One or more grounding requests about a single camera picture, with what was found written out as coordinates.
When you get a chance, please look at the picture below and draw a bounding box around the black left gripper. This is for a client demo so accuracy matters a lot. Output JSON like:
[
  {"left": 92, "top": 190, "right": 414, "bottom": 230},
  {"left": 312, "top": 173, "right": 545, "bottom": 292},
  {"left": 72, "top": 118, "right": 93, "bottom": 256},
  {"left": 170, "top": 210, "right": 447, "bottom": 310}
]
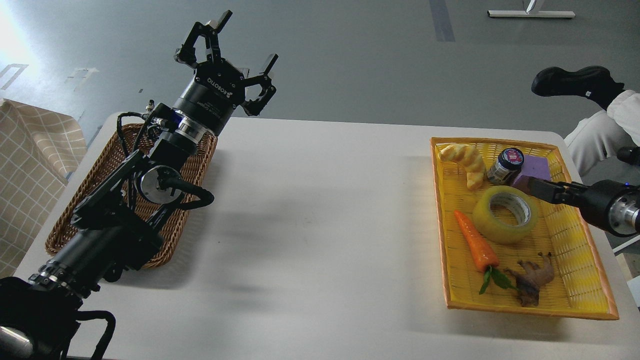
[{"left": 173, "top": 10, "right": 279, "bottom": 137}]

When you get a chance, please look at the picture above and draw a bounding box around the orange toy carrot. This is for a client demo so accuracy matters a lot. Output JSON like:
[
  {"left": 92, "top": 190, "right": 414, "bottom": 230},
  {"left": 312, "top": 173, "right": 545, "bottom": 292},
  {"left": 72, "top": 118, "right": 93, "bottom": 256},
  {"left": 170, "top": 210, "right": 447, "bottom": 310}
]
[{"left": 454, "top": 209, "right": 500, "bottom": 272}]

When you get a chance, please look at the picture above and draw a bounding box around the small dark lidded jar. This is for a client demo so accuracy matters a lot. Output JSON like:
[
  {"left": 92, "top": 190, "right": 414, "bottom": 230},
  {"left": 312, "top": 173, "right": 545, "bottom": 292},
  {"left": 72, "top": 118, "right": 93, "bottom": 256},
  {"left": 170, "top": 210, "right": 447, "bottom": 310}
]
[{"left": 486, "top": 147, "right": 525, "bottom": 185}]

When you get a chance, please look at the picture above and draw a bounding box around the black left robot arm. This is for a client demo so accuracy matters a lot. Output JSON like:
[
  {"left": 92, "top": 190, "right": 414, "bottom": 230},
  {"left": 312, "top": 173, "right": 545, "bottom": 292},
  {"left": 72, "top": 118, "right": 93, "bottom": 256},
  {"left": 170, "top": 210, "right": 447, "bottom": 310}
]
[{"left": 1, "top": 10, "right": 278, "bottom": 360}]

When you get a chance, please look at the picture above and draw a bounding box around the person in white clothes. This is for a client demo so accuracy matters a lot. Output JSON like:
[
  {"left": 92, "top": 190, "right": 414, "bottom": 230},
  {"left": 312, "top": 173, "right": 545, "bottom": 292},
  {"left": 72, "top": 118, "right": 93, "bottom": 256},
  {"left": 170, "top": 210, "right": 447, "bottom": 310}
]
[{"left": 564, "top": 89, "right": 640, "bottom": 177}]

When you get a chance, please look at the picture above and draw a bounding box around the toy croissant bread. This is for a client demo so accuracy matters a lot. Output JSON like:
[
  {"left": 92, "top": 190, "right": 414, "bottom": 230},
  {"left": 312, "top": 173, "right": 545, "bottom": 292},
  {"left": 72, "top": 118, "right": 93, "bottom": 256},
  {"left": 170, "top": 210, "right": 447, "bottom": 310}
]
[{"left": 438, "top": 144, "right": 487, "bottom": 191}]

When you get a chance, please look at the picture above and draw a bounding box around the white metal stand base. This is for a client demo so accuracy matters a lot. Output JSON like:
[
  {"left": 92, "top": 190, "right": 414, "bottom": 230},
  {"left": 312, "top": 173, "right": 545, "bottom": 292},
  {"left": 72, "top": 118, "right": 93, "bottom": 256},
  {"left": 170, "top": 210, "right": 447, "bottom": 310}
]
[{"left": 486, "top": 0, "right": 576, "bottom": 19}]

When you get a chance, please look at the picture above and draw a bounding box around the purple foam block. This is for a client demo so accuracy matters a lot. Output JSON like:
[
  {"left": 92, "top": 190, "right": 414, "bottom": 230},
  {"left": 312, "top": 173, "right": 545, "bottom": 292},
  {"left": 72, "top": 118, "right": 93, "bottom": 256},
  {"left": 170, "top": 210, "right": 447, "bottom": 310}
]
[{"left": 509, "top": 154, "right": 551, "bottom": 195}]

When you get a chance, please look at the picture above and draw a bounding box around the beige checkered cloth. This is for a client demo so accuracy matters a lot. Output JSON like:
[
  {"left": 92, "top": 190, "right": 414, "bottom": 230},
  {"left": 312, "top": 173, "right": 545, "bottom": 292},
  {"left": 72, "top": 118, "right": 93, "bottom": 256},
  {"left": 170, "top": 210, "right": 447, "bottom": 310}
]
[{"left": 0, "top": 98, "right": 87, "bottom": 278}]

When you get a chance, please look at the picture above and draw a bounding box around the brown toy animal figure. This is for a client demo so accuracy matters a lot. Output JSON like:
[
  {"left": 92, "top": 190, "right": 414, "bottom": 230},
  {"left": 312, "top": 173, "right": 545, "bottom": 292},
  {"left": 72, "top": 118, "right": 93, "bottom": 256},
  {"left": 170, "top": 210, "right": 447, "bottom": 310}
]
[{"left": 505, "top": 251, "right": 555, "bottom": 307}]

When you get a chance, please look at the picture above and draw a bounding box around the yellow plastic tray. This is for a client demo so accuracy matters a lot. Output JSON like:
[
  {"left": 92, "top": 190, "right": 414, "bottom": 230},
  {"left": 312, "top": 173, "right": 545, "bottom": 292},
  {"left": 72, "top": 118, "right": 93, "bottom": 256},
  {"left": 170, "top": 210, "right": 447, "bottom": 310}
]
[{"left": 430, "top": 137, "right": 619, "bottom": 321}]

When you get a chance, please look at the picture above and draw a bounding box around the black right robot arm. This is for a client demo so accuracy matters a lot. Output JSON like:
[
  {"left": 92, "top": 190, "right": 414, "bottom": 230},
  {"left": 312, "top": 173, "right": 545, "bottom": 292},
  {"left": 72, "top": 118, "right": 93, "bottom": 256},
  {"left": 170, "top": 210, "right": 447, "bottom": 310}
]
[{"left": 528, "top": 178, "right": 640, "bottom": 238}]

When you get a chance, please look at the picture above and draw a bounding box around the brown wicker basket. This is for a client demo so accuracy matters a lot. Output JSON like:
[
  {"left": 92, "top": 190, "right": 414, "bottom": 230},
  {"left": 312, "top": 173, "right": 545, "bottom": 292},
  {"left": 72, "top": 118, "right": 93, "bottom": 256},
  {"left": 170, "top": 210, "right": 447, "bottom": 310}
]
[{"left": 45, "top": 123, "right": 219, "bottom": 269}]

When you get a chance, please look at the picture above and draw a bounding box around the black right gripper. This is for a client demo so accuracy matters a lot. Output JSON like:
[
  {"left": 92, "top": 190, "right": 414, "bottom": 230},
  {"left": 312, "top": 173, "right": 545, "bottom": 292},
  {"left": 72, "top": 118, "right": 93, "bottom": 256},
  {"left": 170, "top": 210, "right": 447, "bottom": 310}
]
[{"left": 528, "top": 178, "right": 640, "bottom": 238}]

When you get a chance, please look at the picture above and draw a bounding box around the yellow tape roll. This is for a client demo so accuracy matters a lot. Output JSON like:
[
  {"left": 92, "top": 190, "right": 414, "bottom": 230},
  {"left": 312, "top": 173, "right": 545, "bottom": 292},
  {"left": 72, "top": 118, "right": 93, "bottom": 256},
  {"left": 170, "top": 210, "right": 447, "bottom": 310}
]
[{"left": 471, "top": 186, "right": 540, "bottom": 246}]

